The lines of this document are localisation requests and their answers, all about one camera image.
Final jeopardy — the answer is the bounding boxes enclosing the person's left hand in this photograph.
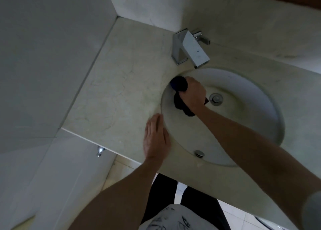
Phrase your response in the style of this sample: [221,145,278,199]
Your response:
[143,113,172,162]

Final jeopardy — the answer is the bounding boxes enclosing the person's right hand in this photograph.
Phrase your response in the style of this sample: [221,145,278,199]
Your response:
[179,76,208,112]

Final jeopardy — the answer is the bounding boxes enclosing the dark blue cleaning cloth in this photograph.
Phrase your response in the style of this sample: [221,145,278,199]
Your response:
[169,76,209,117]

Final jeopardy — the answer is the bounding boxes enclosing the person's right forearm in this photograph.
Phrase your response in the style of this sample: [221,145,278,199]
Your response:
[195,107,321,228]

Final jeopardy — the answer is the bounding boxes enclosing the person's left forearm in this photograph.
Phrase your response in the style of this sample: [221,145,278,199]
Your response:
[68,157,164,230]

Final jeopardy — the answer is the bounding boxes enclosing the chrome sink drain stopper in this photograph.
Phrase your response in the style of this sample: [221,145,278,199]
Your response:
[209,93,223,106]

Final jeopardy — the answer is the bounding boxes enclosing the white oval sink basin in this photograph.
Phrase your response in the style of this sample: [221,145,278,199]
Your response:
[160,67,286,167]

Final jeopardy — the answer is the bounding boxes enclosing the beige marble sink countertop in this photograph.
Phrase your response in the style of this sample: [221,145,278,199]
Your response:
[61,16,321,230]

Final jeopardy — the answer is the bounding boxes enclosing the chrome square faucet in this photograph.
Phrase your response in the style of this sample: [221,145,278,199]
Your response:
[171,28,211,70]

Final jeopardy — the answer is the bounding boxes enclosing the black trousers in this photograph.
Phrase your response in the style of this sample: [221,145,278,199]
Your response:
[141,173,231,230]

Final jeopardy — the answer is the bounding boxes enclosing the white printed t-shirt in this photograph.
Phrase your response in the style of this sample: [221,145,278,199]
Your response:
[139,190,321,230]

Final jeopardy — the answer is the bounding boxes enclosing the chrome towel ring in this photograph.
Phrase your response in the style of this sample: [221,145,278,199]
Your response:
[254,216,284,230]

